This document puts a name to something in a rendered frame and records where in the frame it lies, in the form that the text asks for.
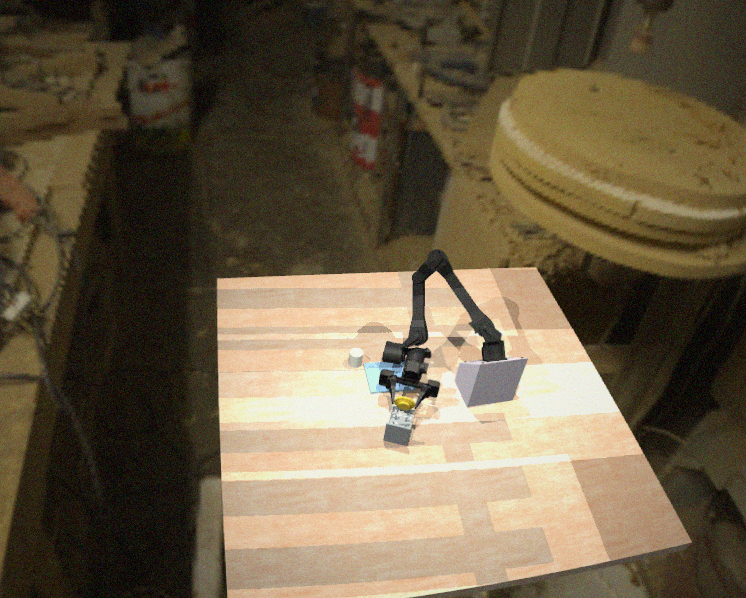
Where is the grey cylinder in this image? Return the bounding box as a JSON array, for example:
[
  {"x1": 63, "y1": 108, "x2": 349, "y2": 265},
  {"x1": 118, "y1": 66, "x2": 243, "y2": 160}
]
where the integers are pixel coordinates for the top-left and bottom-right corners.
[{"x1": 349, "y1": 348, "x2": 363, "y2": 368}]

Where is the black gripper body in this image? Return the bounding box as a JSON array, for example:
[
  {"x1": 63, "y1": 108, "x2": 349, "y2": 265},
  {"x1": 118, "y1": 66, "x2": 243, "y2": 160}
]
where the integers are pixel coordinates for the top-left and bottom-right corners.
[{"x1": 379, "y1": 369, "x2": 440, "y2": 398}]

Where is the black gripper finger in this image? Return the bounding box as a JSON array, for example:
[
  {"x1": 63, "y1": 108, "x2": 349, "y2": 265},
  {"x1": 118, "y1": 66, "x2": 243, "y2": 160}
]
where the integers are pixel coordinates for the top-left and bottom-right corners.
[
  {"x1": 386, "y1": 378, "x2": 397, "y2": 404},
  {"x1": 415, "y1": 385, "x2": 432, "y2": 409}
]

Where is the light blue rectangular mat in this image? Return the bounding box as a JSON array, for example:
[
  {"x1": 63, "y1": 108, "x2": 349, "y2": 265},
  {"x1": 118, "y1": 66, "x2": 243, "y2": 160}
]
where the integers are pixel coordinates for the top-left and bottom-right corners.
[{"x1": 363, "y1": 360, "x2": 417, "y2": 393}]

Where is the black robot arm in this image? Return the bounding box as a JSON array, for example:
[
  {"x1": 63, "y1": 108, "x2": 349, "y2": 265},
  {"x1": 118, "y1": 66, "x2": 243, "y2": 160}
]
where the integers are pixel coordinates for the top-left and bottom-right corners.
[{"x1": 382, "y1": 249, "x2": 507, "y2": 380}]

